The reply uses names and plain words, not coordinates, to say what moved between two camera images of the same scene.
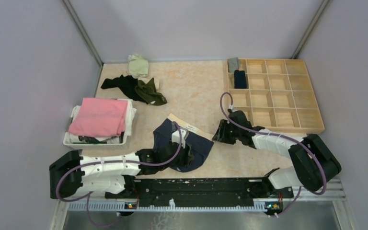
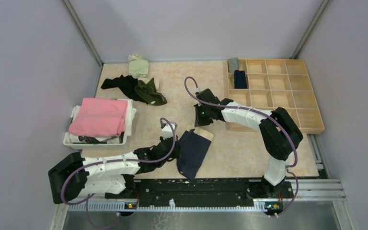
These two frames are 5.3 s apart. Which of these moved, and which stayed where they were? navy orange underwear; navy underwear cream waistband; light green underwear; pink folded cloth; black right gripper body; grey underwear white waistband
Moved: black right gripper body; navy underwear cream waistband
Stayed: pink folded cloth; grey underwear white waistband; navy orange underwear; light green underwear
